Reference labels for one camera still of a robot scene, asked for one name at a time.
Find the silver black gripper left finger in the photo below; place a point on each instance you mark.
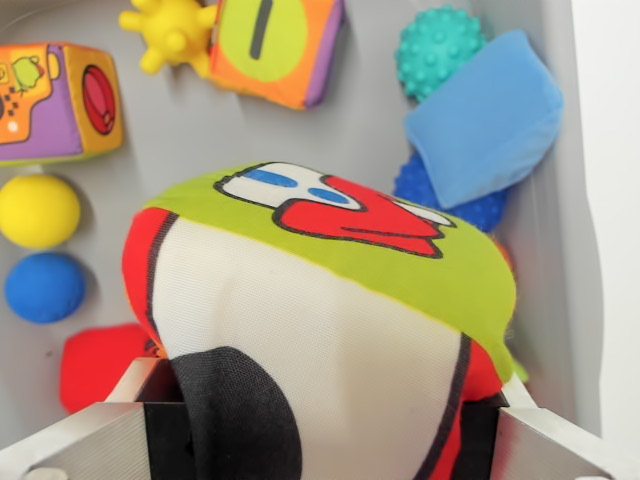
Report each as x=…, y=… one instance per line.
x=90, y=445

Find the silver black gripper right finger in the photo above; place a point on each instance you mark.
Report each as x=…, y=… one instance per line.
x=540, y=450

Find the red fabric cube black shape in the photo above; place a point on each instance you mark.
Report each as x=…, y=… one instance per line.
x=325, y=320

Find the grey plastic bin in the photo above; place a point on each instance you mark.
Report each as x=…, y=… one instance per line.
x=200, y=140

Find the red fabric beanbag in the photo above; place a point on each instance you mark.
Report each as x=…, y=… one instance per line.
x=100, y=365

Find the blue foam ball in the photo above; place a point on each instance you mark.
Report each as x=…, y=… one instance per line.
x=45, y=287

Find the yellow foam ball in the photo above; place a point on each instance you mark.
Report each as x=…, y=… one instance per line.
x=37, y=210

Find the dark blue bumpy rubber ball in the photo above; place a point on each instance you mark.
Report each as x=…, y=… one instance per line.
x=417, y=185

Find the light blue fabric pillow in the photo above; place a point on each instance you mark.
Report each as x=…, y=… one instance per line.
x=485, y=120

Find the yellow fabric cube red circles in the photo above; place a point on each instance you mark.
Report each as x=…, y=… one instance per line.
x=55, y=110

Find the teal bumpy rubber ball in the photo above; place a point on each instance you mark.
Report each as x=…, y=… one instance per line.
x=435, y=50

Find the yellow spiky rubber toy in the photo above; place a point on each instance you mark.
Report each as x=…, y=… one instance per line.
x=170, y=35

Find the orange fabric cube green circle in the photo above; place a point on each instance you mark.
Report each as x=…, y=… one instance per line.
x=275, y=55

